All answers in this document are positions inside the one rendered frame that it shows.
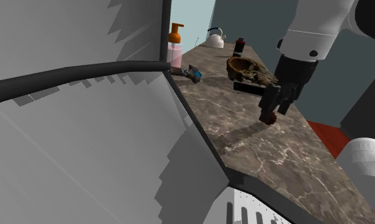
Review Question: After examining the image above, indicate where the grey sink with black rim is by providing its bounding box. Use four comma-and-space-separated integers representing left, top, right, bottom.
0, 0, 326, 224

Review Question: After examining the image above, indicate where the black bottle with white band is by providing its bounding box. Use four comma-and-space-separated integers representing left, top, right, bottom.
232, 37, 246, 58

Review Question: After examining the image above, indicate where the red robot stand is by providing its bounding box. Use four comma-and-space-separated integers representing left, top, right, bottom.
306, 120, 375, 224

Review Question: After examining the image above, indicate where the grey and blue toy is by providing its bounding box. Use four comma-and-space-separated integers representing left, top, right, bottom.
169, 64, 203, 85

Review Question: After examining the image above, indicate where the white slotted panel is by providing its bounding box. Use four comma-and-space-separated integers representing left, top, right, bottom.
202, 186, 292, 224

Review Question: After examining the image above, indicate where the white kettle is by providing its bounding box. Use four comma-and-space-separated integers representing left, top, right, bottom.
204, 27, 227, 50

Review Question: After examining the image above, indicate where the black flat bar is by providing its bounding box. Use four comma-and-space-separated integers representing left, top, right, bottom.
232, 81, 267, 97

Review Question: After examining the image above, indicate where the small dark red object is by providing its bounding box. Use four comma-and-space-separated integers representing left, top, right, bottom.
263, 112, 278, 126

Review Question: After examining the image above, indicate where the pink soap dispenser orange pump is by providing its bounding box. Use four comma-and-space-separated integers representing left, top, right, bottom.
167, 22, 185, 69

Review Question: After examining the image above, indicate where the brown carved bowl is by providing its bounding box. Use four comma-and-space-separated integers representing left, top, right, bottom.
226, 57, 279, 87

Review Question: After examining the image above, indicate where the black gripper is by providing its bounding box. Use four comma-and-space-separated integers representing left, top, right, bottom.
258, 53, 319, 122

